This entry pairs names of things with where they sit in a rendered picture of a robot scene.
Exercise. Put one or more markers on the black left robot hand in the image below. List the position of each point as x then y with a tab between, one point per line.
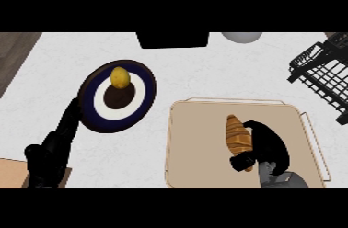
49	159

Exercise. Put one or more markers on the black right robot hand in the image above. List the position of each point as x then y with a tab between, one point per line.
270	145

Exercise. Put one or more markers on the brown croissant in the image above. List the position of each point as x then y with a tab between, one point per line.
237	138

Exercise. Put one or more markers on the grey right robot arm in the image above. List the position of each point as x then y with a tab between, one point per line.
280	178

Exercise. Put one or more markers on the beige tray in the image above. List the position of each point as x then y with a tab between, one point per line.
203	145

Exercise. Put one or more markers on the tan wooden board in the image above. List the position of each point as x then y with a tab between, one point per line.
18	175

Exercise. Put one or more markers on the blue and white plate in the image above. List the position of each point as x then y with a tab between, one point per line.
119	115

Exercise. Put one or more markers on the yellow lemon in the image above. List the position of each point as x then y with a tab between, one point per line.
120	77

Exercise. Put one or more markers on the dark wooden panel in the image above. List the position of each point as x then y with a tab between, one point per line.
14	54

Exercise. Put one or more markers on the grey round object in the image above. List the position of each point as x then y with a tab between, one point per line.
242	37

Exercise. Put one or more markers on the black box appliance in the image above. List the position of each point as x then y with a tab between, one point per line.
172	40

